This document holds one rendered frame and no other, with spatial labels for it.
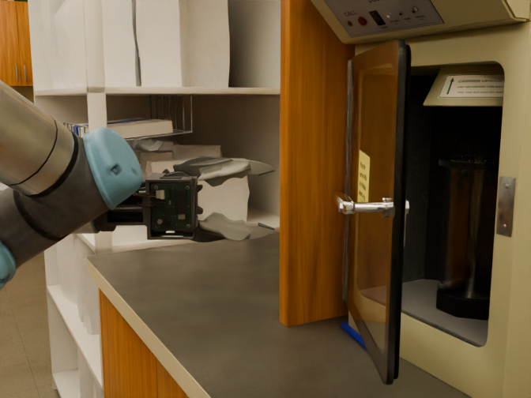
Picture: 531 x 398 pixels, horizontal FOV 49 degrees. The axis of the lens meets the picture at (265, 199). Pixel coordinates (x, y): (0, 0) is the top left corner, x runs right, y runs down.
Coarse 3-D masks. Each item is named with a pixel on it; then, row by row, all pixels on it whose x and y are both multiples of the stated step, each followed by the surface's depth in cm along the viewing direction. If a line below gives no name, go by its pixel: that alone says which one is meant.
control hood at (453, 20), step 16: (320, 0) 86; (432, 0) 70; (448, 0) 68; (464, 0) 66; (480, 0) 65; (496, 0) 63; (512, 0) 63; (528, 0) 64; (448, 16) 70; (464, 16) 68; (480, 16) 67; (496, 16) 65; (512, 16) 64; (528, 16) 65; (336, 32) 90; (384, 32) 82; (400, 32) 79; (416, 32) 77; (432, 32) 76
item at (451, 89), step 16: (496, 64) 76; (448, 80) 80; (464, 80) 78; (480, 80) 76; (496, 80) 76; (432, 96) 82; (448, 96) 78; (464, 96) 77; (480, 96) 76; (496, 96) 75
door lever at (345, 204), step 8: (336, 192) 75; (344, 192) 75; (336, 200) 74; (344, 200) 69; (384, 200) 68; (344, 208) 69; (352, 208) 68; (360, 208) 69; (368, 208) 69; (376, 208) 69; (384, 208) 68; (384, 216) 69
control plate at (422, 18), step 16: (336, 0) 83; (352, 0) 80; (368, 0) 78; (384, 0) 76; (400, 0) 74; (416, 0) 72; (336, 16) 86; (352, 16) 83; (368, 16) 81; (384, 16) 78; (400, 16) 76; (416, 16) 74; (432, 16) 72; (352, 32) 87; (368, 32) 84
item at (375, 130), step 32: (352, 64) 90; (384, 64) 69; (352, 96) 90; (384, 96) 69; (352, 128) 90; (384, 128) 69; (352, 160) 90; (384, 160) 69; (352, 192) 90; (384, 192) 69; (352, 224) 91; (384, 224) 69; (352, 256) 91; (384, 256) 69; (352, 288) 91; (384, 288) 69; (384, 320) 69; (384, 352) 69; (384, 384) 69
